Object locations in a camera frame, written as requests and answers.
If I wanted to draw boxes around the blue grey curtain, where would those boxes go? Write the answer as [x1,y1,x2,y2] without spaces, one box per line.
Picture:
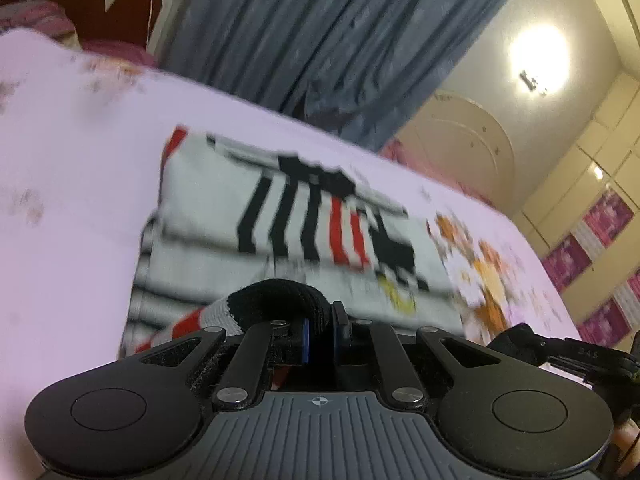
[162,0,506,151]

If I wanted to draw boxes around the hanging white cord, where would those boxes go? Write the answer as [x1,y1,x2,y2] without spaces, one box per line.
[145,0,166,53]

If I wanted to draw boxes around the striped knit child sweater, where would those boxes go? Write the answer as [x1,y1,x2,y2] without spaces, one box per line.
[120,127,463,356]

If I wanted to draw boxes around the cream wardrobe with pink panels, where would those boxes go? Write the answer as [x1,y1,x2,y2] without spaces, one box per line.
[513,72,639,351]

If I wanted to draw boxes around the pink bedding on far bed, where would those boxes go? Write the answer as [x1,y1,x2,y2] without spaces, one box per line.
[378,139,495,207]

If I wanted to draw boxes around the wall lamp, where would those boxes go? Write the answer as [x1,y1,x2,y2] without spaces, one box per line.
[518,70,547,96]

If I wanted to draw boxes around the pink floral bed sheet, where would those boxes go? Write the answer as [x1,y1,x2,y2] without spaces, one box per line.
[1,29,577,479]

